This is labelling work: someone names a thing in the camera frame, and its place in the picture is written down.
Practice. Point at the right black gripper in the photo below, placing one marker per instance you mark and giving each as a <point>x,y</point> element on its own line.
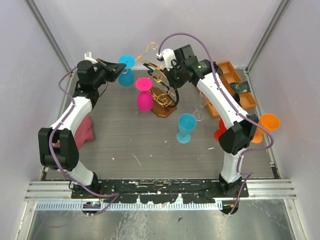
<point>168,74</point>

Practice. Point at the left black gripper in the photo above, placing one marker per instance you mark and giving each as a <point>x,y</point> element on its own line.
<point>107,66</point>

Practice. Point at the blue wine glass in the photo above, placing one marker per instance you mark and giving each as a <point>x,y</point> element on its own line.
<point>126,78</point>
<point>186,125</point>

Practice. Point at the gold wire glass rack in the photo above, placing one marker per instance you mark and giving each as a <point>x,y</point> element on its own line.
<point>164,94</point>

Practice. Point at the clear wine glass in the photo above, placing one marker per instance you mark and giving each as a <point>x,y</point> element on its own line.
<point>198,113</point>

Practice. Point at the pink wine glass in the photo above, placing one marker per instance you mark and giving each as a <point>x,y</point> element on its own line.
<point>144,99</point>

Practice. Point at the red wine glass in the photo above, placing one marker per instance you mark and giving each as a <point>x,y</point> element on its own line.
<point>221,129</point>

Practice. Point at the orange wine glass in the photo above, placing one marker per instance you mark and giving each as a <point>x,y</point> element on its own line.
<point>269,122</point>

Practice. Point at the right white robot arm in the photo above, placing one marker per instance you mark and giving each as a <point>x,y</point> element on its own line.
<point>241,126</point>

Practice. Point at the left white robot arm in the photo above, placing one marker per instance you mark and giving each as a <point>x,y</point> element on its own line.
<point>57,146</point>

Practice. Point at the wooden compartment tray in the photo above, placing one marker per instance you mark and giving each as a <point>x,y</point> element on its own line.
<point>229,75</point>

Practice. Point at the dark orange folded napkin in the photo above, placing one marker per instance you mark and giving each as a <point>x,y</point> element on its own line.
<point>236,97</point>

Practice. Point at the blue floral flat napkin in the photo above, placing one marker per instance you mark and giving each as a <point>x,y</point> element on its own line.
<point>241,87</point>

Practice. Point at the maroon cloth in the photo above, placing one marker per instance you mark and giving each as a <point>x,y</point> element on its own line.
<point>84,132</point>

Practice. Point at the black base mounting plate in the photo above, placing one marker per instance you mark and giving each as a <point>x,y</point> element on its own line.
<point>160,191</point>

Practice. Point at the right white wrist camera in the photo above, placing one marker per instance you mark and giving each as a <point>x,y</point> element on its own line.
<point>169,58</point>

